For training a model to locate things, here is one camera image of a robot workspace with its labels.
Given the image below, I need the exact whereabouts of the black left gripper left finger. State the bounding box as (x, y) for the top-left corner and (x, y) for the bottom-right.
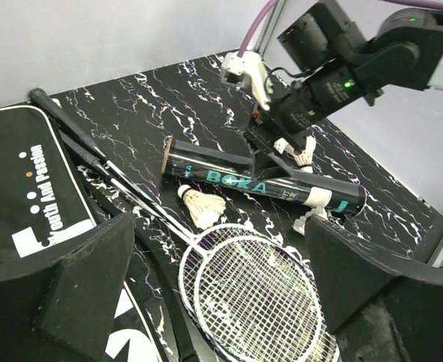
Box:
(0, 213), (134, 361)

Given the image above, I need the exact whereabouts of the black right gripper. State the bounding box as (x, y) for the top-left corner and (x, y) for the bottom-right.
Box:
(243, 81), (353, 177)

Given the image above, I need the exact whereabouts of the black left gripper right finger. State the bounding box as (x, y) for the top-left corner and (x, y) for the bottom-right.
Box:
(305, 216), (443, 361)

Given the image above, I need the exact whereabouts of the white shuttlecock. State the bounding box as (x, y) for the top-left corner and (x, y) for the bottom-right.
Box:
(292, 207), (330, 235)
(295, 136), (316, 173)
(177, 185), (226, 230)
(273, 138), (301, 158)

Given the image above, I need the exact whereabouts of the black shuttlecock tube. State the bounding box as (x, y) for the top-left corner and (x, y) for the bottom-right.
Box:
(160, 136), (368, 216)

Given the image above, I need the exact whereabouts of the white shuttlecock front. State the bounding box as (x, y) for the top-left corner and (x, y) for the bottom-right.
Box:
(292, 207), (330, 235)

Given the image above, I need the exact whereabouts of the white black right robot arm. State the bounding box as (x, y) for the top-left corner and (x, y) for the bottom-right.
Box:
(244, 1), (443, 180)

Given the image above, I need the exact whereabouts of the white badminton racket upper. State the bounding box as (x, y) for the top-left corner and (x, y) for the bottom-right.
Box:
(28, 88), (339, 361)

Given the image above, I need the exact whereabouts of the black sport racket bag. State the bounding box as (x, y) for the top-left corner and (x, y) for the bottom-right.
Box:
(0, 106), (161, 361)

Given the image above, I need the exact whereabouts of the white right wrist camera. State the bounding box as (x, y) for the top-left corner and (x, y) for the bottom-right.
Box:
(221, 51), (273, 111)

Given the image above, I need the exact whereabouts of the right aluminium frame post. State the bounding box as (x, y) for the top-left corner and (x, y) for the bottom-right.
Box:
(249, 0), (287, 55)

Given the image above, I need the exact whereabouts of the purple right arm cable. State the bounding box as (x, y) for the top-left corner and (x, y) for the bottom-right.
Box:
(238, 0), (443, 57)

